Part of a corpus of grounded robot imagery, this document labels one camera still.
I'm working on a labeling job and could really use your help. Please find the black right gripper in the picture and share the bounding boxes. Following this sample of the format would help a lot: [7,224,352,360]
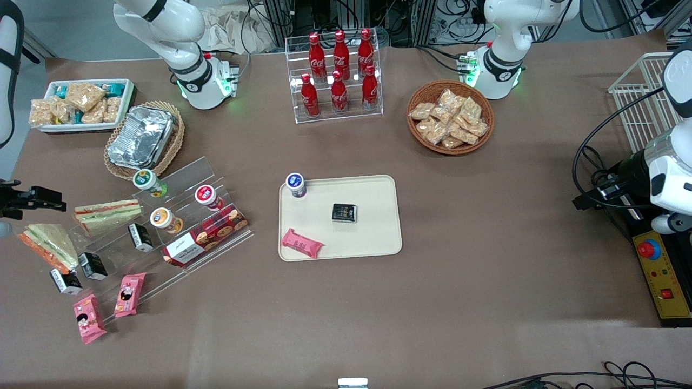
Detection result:
[0,181,68,220]

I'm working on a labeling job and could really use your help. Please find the plastic triangle sandwich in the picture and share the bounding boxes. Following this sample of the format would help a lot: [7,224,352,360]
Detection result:
[73,199,144,238]
[18,223,79,275]

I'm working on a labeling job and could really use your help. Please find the beige plastic tray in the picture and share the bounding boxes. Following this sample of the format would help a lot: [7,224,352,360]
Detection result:
[278,174,404,263]

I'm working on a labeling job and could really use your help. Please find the black tissue pack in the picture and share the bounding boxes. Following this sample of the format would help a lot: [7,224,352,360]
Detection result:
[127,223,155,254]
[49,268,83,296]
[331,203,359,224]
[78,252,108,281]

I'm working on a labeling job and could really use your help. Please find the red emergency stop button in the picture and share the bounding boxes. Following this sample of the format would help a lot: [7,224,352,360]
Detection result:
[636,238,662,260]

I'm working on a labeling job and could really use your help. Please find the green lid yogurt cup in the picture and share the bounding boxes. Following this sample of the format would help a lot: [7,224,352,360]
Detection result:
[133,169,169,198]

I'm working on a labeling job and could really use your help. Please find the rice cracker packet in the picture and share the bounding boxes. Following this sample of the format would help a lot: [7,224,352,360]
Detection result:
[65,82,107,112]
[50,97,74,124]
[103,96,123,123]
[29,98,54,128]
[81,103,108,124]

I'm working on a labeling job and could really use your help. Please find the aluminium foil container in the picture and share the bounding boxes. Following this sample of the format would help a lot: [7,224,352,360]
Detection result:
[107,105,177,170]

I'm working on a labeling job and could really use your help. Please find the pink snack pack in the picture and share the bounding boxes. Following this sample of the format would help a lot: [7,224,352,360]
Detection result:
[281,228,325,259]
[73,294,108,345]
[114,272,147,318]

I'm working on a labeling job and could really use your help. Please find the yellow black control box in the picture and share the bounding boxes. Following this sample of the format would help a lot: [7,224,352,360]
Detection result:
[627,208,692,328]

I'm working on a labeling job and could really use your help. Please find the brown table cover sheet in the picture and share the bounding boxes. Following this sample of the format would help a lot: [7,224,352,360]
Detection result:
[0,30,692,389]

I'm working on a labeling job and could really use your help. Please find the white rectangular bin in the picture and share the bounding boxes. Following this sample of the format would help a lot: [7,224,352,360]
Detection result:
[31,79,136,134]

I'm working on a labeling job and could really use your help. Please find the oval light wicker basket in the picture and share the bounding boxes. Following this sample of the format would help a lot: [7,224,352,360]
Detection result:
[103,100,186,181]

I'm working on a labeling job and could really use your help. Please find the clear acrylic tiered stand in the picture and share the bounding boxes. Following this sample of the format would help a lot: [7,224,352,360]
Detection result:
[15,156,256,328]

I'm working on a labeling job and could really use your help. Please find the red lid yogurt cup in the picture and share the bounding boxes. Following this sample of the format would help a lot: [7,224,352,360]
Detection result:
[194,184,224,212]

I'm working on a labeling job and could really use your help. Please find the red tartan cookie box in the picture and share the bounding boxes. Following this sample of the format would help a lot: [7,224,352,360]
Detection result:
[162,204,250,268]

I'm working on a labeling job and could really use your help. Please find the round brown wicker basket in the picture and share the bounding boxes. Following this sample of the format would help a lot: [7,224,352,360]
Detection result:
[406,79,495,156]

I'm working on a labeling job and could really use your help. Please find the white cup blue lid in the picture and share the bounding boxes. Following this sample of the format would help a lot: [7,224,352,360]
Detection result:
[285,172,308,199]

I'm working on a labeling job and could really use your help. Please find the red cola bottle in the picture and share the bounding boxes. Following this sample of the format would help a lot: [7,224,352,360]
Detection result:
[308,32,327,83]
[330,70,348,113]
[361,65,380,111]
[300,73,321,119]
[357,28,375,77]
[332,29,351,81]

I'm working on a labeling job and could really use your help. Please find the white cloth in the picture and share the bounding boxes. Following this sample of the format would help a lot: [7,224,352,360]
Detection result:
[202,4,274,55]

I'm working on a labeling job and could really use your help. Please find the clear acrylic bottle rack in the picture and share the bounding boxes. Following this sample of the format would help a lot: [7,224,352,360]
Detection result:
[284,33,384,125]

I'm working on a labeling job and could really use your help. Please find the black power cable with plug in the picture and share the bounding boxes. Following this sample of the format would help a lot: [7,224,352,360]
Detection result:
[589,159,634,234]

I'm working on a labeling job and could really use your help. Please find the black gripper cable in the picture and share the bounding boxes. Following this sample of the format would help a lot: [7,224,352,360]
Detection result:
[572,85,667,210]

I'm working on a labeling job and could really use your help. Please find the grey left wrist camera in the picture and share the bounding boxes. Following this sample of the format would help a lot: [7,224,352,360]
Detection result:
[651,213,690,236]

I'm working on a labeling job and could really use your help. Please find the white wire basket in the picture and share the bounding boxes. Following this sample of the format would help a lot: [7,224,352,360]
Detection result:
[608,52,677,155]

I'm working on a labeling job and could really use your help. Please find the black floor cable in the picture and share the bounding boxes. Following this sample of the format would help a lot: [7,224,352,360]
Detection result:
[481,360,692,389]

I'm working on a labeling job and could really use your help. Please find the aluminium frame rack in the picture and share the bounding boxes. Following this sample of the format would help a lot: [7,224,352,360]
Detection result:
[258,0,434,48]

